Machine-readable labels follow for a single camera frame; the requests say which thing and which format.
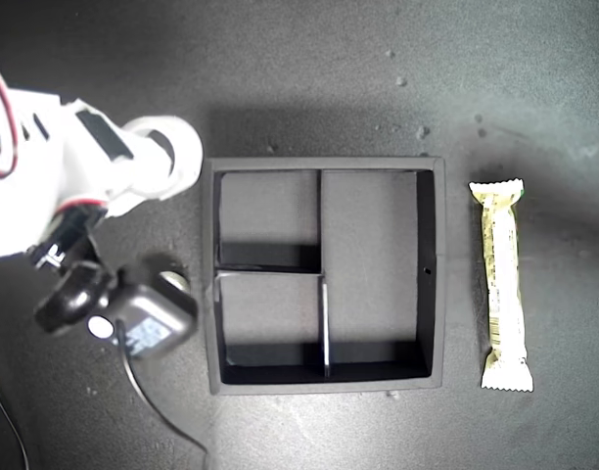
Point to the large white tape roll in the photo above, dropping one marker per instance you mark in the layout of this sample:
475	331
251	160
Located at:
189	152

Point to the snack bar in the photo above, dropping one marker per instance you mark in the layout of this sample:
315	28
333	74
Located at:
502	274

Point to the black tray with wells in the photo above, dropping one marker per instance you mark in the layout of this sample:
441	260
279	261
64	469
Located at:
368	220

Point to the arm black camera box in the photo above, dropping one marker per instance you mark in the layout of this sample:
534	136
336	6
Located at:
148	318

